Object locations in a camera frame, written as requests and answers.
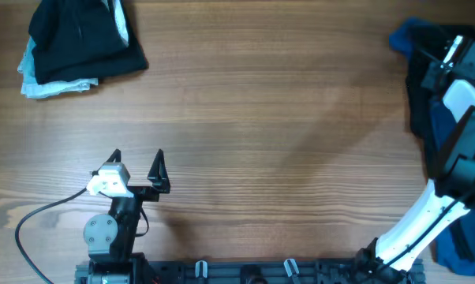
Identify navy blue shorts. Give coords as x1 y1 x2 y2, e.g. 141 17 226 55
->
430 103 475 275

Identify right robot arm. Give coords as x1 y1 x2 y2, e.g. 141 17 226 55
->
350 84 475 283

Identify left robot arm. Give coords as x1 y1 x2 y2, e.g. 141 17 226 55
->
74 149 170 284

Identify white folded garment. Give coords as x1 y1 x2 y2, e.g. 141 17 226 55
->
17 0 130 99

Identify black folded garment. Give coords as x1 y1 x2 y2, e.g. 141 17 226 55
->
28 0 148 84

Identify bright blue garment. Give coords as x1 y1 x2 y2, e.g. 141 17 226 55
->
389 18 475 276

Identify left black camera cable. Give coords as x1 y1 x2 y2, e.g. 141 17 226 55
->
14 187 89 284

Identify left white rail clip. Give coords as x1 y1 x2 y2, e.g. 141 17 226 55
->
194 260 208 279

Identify white rail clip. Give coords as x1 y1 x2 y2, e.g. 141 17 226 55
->
194 260 208 279
283 258 300 278

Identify right white rail clip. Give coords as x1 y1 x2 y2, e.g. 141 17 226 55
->
283 258 300 278

